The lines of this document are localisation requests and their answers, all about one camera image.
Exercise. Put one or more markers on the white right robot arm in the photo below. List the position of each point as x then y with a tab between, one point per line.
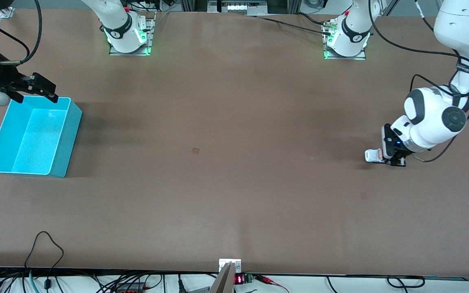
116	24

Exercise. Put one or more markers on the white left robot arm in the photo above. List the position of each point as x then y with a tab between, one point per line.
434	118

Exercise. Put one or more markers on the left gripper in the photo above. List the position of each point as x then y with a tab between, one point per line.
389	145

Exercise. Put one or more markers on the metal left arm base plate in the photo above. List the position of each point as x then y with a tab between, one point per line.
358	56

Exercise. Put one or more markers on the cyan plastic bin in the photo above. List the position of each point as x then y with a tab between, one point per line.
35	138

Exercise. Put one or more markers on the orange connector block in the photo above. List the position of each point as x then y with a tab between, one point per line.
130	289

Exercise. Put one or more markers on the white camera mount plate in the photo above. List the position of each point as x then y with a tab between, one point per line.
230	263

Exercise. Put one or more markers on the red digit display module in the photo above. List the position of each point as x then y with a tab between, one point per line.
239	279

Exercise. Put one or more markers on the small aluminium corner bracket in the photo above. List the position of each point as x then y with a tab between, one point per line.
5	12

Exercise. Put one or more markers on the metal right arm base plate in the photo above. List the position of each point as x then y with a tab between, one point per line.
149	32

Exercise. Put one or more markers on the grey metal mount bar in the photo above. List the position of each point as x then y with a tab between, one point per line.
223	280

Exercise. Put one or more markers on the red and black clip leads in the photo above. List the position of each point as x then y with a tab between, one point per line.
271	281

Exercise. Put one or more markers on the aluminium frame with white device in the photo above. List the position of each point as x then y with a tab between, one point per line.
242	7

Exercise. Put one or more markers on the white jeep toy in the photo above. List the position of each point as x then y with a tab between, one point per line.
373	156

